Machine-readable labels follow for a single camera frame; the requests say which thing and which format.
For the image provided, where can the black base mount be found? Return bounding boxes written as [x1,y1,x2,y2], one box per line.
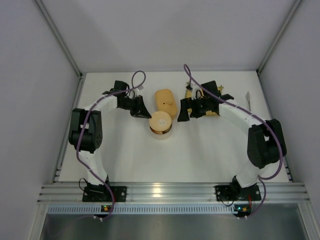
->
[214,184,262,202]
[82,185,127,203]

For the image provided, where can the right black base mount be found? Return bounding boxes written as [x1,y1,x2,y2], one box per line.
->
[214,184,262,202]

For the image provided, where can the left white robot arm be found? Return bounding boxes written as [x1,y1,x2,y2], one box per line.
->
[68,80,151,202]

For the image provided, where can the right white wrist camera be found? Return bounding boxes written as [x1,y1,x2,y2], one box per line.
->
[184,82,199,99]

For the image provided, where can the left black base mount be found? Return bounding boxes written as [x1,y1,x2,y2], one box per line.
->
[82,185,127,203]

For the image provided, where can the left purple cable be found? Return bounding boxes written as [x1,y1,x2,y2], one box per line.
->
[75,70,147,221]

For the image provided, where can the bamboo mat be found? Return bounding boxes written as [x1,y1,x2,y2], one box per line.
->
[188,85,224,117]

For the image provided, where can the orange oval lunch box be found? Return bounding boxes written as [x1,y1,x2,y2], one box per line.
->
[157,104,178,119]

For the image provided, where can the round wooden lid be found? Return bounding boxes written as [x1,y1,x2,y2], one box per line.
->
[148,111,172,135]

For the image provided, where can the aluminium rail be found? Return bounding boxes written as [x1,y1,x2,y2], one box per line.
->
[37,182,310,204]

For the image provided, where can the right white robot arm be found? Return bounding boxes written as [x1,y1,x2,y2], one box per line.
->
[177,81,287,199]

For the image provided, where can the metal food tongs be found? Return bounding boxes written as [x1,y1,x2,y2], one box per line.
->
[245,92,251,111]

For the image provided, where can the round steel bowl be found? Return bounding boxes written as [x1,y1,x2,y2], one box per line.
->
[150,128,172,140]

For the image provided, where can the perforated cable tray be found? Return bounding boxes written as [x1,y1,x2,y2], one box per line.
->
[47,204,251,216]

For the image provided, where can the orange oval box lid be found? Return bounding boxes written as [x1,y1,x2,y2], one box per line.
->
[154,89,177,109]

